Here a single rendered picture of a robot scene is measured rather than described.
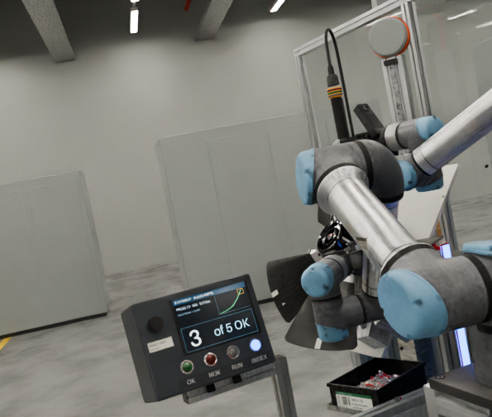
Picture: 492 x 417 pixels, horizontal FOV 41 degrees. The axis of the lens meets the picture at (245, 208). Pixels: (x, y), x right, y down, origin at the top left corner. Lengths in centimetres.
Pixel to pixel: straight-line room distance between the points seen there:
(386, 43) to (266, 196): 491
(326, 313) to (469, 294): 58
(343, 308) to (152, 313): 52
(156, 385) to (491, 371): 59
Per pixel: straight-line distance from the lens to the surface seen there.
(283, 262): 224
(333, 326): 161
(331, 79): 199
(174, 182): 729
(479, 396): 116
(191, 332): 132
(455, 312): 109
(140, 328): 129
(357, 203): 127
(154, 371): 129
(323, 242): 207
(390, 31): 268
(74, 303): 895
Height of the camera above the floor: 145
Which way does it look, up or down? 3 degrees down
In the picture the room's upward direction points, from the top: 11 degrees counter-clockwise
